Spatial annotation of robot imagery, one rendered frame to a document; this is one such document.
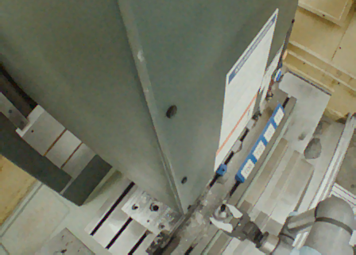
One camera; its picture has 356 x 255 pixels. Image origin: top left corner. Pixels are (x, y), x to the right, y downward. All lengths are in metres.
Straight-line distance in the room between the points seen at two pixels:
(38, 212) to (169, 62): 1.75
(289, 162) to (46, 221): 1.49
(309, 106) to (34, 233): 1.86
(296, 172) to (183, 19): 1.49
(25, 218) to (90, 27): 1.82
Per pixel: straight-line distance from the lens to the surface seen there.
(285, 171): 1.59
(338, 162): 1.65
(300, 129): 1.71
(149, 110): 0.22
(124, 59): 0.17
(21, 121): 1.02
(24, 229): 1.94
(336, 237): 0.75
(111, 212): 1.39
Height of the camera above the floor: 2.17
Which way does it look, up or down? 61 degrees down
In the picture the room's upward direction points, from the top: 9 degrees counter-clockwise
